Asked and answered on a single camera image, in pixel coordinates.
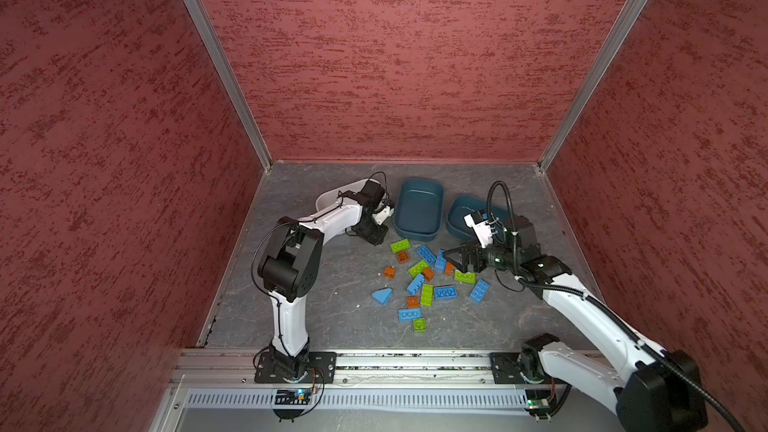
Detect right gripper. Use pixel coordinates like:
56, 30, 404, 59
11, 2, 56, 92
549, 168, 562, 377
442, 234, 520, 275

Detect blue wedge lego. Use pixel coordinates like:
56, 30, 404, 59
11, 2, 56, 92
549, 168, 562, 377
371, 288, 393, 306

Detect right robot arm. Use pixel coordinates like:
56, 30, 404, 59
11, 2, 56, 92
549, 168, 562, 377
445, 210, 708, 431

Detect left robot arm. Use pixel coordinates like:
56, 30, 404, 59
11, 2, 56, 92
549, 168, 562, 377
251, 177, 395, 380

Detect blue studded lego upper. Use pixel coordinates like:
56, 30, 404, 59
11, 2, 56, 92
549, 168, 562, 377
433, 250, 447, 273

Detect white container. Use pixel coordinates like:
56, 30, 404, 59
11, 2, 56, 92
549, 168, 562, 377
309, 179, 368, 242

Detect middle teal container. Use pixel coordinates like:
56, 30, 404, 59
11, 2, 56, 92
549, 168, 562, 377
394, 177, 444, 242

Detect teal container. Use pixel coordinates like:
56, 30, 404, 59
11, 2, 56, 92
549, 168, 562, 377
394, 177, 444, 242
446, 194, 486, 242

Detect right teal container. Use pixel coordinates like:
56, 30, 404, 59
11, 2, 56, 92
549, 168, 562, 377
446, 194, 486, 242

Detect small green lego bottom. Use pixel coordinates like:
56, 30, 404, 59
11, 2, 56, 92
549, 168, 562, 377
413, 318, 426, 333

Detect blue lego bottom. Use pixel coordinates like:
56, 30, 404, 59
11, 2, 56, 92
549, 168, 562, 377
397, 308, 422, 322

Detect right circuit board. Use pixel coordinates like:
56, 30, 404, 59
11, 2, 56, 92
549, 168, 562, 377
524, 389, 557, 415

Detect circuit board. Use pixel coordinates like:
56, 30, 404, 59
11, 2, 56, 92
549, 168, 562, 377
273, 388, 313, 408
524, 389, 557, 415

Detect left circuit board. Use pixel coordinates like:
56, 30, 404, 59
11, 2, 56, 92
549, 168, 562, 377
273, 388, 313, 408

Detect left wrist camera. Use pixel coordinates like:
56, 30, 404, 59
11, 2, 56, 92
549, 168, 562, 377
372, 205, 394, 225

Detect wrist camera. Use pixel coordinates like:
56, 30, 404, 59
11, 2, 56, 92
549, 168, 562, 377
464, 209, 497, 249
372, 205, 394, 225

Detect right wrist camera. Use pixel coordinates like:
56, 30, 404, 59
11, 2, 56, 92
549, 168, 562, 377
464, 209, 497, 249

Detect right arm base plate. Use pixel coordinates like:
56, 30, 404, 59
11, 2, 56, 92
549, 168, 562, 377
489, 350, 554, 385

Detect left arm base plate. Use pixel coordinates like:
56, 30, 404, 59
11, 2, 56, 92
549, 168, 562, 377
254, 349, 338, 385

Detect right black cable conduit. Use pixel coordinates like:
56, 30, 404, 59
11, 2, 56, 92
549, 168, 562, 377
485, 179, 748, 432

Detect aluminium rail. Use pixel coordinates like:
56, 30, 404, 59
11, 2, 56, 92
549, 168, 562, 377
170, 348, 527, 389

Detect left frame post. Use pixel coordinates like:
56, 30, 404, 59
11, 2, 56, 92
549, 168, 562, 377
182, 0, 273, 172

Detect frame post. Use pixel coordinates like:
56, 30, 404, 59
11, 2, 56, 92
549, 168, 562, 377
538, 0, 649, 174
182, 0, 273, 172

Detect right frame post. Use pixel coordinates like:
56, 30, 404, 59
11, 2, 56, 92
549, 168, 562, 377
538, 0, 649, 174

